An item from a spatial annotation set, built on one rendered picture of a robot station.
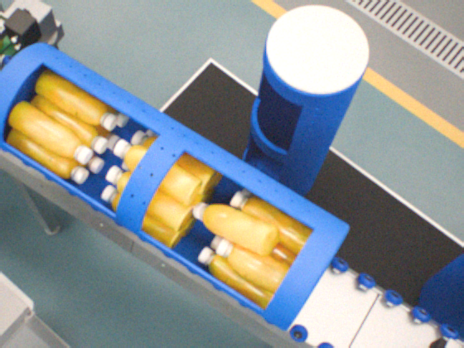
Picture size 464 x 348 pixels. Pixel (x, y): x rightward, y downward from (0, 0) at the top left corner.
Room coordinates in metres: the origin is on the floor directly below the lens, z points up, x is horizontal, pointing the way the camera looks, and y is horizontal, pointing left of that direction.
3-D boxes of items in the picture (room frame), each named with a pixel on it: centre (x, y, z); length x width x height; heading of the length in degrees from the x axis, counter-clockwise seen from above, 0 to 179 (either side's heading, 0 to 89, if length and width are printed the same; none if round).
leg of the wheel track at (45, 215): (0.83, 0.56, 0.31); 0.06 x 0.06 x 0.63; 59
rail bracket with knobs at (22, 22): (1.12, 0.52, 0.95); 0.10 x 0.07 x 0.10; 149
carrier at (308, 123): (1.06, -0.31, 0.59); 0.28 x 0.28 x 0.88
